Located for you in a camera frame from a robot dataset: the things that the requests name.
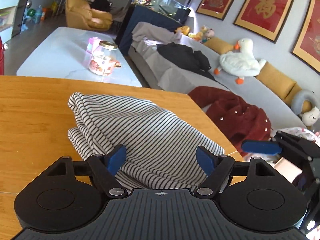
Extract beige striped sweater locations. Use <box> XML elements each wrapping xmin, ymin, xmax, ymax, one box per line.
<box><xmin>68</xmin><ymin>92</ymin><xmax>225</xmax><ymax>190</ymax></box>

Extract red fuzzy coat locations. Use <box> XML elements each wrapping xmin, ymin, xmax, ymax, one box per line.
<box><xmin>188</xmin><ymin>86</ymin><xmax>271</xmax><ymax>157</ymax></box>

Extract grey neck pillow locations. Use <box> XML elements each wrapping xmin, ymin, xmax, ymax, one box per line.
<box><xmin>291</xmin><ymin>89</ymin><xmax>319</xmax><ymax>115</ymax></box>

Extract grey sofa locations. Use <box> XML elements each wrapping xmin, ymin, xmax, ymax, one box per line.
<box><xmin>129</xmin><ymin>34</ymin><xmax>304</xmax><ymax>129</ymax></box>

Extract white goose plush toy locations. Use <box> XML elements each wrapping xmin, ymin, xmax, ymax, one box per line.
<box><xmin>214</xmin><ymin>38</ymin><xmax>266</xmax><ymax>85</ymax></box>

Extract glass jar with gold lid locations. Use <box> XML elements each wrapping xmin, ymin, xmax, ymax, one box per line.
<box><xmin>89</xmin><ymin>41</ymin><xmax>118</xmax><ymax>76</ymax></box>

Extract black jacket on sofa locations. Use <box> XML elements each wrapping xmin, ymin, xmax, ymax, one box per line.
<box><xmin>157</xmin><ymin>42</ymin><xmax>215</xmax><ymax>81</ymax></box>

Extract yellow cushion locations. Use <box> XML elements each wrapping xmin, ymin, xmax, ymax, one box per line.
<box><xmin>204</xmin><ymin>37</ymin><xmax>234</xmax><ymax>55</ymax></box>

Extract beige blanket on sofa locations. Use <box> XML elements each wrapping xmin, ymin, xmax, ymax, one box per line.
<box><xmin>131</xmin><ymin>22</ymin><xmax>183</xmax><ymax>49</ymax></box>

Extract white marble coffee table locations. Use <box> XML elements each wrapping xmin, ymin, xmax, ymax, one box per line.
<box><xmin>16</xmin><ymin>27</ymin><xmax>142</xmax><ymax>87</ymax></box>

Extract small plush toys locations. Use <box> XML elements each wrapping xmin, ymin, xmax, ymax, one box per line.
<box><xmin>175</xmin><ymin>25</ymin><xmax>215</xmax><ymax>43</ymax></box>

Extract red calligraphy framed picture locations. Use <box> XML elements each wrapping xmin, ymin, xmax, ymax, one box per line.
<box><xmin>234</xmin><ymin>0</ymin><xmax>294</xmax><ymax>43</ymax></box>

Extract red barrel stool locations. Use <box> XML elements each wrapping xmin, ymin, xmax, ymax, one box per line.
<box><xmin>0</xmin><ymin>38</ymin><xmax>8</xmax><ymax>75</ymax></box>

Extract yellow lounge armchair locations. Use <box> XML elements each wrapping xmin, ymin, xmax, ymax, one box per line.
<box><xmin>65</xmin><ymin>0</ymin><xmax>113</xmax><ymax>31</ymax></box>

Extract blue water bottle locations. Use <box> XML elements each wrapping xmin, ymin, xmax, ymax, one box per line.
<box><xmin>34</xmin><ymin>5</ymin><xmax>43</xmax><ymax>24</ymax></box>

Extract glass fish tank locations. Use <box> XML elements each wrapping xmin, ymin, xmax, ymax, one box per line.
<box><xmin>131</xmin><ymin>0</ymin><xmax>190</xmax><ymax>23</ymax></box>

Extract white TV shelf unit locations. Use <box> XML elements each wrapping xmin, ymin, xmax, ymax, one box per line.
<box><xmin>1</xmin><ymin>0</ymin><xmax>20</xmax><ymax>43</ymax></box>

